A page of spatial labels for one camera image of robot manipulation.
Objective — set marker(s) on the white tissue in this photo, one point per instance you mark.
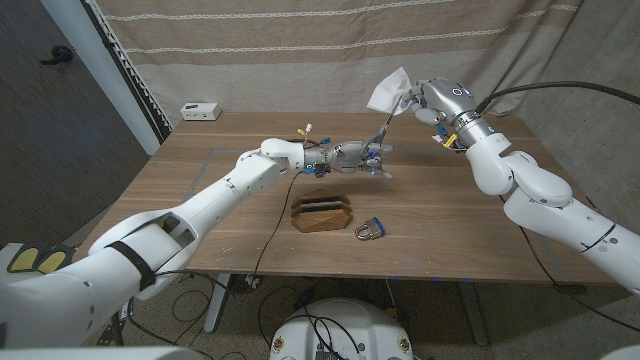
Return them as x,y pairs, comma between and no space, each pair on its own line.
390,90

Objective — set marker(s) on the white table leg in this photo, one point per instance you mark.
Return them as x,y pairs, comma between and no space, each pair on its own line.
474,312
217,305

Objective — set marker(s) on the white power strip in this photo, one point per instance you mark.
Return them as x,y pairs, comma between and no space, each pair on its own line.
200,111

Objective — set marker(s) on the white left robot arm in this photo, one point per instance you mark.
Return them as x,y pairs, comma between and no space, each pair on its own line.
150,240

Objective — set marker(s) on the white strip on floor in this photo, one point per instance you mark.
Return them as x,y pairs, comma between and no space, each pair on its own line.
125,311

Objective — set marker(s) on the black backdrop frame pole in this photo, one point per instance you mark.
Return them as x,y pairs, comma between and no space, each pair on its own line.
129,75

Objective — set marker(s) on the brown wooden scissors holder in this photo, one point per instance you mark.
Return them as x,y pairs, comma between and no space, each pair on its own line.
317,217

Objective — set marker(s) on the dark grey door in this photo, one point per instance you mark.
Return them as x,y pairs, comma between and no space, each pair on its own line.
50,125

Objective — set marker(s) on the yellow black foot pedal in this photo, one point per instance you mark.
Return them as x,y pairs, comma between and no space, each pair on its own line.
55,260
24,259

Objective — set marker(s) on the white robot chest cover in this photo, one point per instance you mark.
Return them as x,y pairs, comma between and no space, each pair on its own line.
100,354

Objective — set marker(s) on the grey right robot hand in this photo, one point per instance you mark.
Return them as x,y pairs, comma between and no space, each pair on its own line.
450,102

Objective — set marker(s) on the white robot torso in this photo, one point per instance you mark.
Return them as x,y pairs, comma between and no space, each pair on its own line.
345,325

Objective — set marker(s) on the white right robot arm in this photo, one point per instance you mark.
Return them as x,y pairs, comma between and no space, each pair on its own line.
550,200

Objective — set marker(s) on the beige striped backdrop curtain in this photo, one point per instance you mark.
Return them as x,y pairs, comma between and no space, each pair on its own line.
300,65

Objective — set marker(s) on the black perforated floor bracket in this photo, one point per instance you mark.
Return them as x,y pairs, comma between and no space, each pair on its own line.
112,334

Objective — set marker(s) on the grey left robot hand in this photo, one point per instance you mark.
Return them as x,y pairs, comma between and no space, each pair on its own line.
352,157

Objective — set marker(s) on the silver padlock with blue base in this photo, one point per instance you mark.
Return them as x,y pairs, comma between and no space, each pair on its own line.
372,229

